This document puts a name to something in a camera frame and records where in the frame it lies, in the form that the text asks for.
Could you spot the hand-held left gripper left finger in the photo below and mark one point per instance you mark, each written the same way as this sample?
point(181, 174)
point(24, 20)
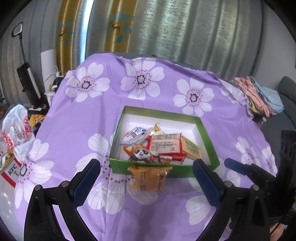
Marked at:
point(85, 183)

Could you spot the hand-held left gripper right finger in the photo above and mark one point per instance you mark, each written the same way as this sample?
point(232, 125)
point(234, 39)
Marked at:
point(208, 183)

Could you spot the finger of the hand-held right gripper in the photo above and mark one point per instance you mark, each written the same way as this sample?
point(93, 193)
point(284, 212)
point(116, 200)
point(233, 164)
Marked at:
point(235, 165)

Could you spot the green cardboard box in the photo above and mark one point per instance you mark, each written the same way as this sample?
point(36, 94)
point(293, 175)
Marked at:
point(185, 171)

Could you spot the beige green-label cracker packet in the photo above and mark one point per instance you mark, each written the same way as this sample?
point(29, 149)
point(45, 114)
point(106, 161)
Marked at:
point(192, 149)

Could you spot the red snack packet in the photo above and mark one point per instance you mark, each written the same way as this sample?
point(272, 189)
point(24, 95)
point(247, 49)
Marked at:
point(175, 157)

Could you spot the beige red-edged snack packet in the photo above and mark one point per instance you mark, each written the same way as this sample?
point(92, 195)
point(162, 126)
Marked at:
point(164, 144)

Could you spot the orange bread packet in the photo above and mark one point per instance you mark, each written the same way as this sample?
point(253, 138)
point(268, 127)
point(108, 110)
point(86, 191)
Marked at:
point(145, 178)

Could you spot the panda print snack packet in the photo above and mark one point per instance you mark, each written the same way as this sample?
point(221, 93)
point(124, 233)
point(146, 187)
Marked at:
point(143, 154)

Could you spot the clear puffed snack bag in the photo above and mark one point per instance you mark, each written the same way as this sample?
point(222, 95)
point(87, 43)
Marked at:
point(136, 135)

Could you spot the pale green snack packet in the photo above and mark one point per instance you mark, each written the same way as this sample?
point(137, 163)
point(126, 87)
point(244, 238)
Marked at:
point(158, 128)

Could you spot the purple floral cloth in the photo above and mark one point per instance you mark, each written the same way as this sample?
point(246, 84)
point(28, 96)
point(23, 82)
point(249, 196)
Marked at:
point(87, 120)

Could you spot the pile of folded clothes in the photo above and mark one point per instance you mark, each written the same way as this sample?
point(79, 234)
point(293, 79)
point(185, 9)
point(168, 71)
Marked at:
point(259, 95)

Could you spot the red white paper bag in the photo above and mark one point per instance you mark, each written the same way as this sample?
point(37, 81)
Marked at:
point(10, 171)

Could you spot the yellow red box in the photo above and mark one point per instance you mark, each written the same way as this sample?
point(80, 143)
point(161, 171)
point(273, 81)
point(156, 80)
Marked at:
point(37, 119)

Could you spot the grey sofa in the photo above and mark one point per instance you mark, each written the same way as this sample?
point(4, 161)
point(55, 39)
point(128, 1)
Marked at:
point(288, 90)

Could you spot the white red-print plastic bag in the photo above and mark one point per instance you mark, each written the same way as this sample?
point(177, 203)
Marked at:
point(16, 125)

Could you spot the white container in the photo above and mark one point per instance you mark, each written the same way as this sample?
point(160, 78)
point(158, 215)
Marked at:
point(49, 98)

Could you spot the small black white object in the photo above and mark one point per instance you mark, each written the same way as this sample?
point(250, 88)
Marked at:
point(57, 81)

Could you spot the black upright vacuum cleaner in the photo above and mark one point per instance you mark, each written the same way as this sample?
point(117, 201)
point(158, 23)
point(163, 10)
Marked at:
point(27, 78)

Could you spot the white board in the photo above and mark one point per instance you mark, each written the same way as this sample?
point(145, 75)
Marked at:
point(48, 67)

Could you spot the grey-green curtain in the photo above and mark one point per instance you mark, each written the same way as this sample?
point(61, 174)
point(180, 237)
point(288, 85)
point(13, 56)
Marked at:
point(196, 32)

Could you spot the gold deer-print curtain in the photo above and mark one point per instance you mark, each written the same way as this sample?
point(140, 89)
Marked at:
point(120, 25)
point(69, 34)

